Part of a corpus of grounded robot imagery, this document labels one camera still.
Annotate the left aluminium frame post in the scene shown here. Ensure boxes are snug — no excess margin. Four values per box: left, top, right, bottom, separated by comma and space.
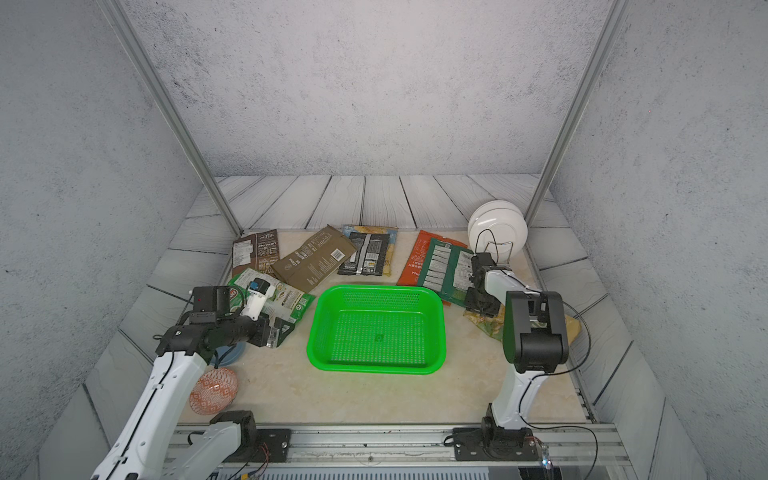
98, 0, 244, 237

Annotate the black and yellow snack bag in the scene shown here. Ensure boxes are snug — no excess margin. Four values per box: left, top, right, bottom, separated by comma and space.
337, 225, 398, 276

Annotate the aluminium frame post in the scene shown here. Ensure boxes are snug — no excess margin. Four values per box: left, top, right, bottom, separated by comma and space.
524, 0, 630, 226
98, 0, 244, 237

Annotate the dark green Real chips bag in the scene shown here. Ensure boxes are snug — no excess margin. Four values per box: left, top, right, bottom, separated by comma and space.
417, 239, 474, 308

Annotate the blue bowl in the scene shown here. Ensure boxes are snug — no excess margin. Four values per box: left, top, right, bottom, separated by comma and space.
210, 342, 246, 368

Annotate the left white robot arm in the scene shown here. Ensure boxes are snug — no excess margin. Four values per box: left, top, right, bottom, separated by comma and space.
92, 280, 286, 479

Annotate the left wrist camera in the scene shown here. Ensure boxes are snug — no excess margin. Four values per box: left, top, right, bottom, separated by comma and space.
241, 278, 275, 321

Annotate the white plate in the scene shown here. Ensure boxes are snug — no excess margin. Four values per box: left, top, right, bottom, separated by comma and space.
467, 200, 529, 260

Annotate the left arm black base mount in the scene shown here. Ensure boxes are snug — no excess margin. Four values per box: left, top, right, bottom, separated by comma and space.
236, 427, 292, 465

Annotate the green Chuba cassava chips bag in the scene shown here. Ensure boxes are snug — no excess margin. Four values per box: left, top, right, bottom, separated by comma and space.
228, 268, 315, 335

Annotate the yellow kettle chips bag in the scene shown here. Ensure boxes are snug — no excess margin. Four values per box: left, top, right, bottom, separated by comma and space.
463, 307, 584, 344

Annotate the metal wire plate stand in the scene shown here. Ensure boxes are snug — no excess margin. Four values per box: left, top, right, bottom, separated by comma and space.
472, 241, 515, 270

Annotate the red patterned bowl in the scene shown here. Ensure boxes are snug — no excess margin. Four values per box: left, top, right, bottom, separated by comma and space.
189, 368, 239, 415

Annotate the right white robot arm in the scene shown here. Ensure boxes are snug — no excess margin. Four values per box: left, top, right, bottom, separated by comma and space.
465, 253, 569, 431

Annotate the dark brown snack bag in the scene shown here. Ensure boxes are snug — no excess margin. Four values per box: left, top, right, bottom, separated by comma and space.
232, 229, 280, 277

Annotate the red Lerna chips bag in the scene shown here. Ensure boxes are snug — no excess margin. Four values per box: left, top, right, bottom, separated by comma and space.
397, 230, 466, 286

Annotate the brown Lerna cassava bag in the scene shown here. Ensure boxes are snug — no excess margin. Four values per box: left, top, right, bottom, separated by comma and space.
272, 225, 357, 293

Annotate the right aluminium frame post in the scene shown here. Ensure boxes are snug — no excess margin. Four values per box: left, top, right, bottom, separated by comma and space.
524, 0, 630, 226

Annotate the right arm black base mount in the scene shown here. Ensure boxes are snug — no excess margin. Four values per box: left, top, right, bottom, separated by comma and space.
443, 417, 541, 462

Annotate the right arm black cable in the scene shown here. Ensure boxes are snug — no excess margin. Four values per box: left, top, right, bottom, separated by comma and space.
473, 227, 601, 480

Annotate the green plastic mesh basket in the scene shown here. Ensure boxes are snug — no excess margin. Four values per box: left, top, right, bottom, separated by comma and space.
307, 284, 447, 375

